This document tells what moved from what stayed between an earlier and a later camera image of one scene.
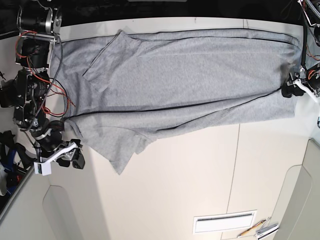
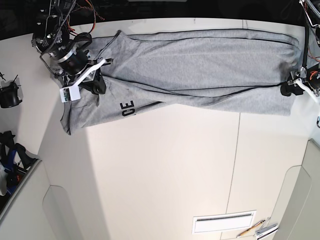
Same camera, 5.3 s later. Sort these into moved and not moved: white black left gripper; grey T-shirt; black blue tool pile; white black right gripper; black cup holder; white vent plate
Moved: grey T-shirt; white black left gripper
Not moved: white black right gripper; black cup holder; black blue tool pile; white vent plate
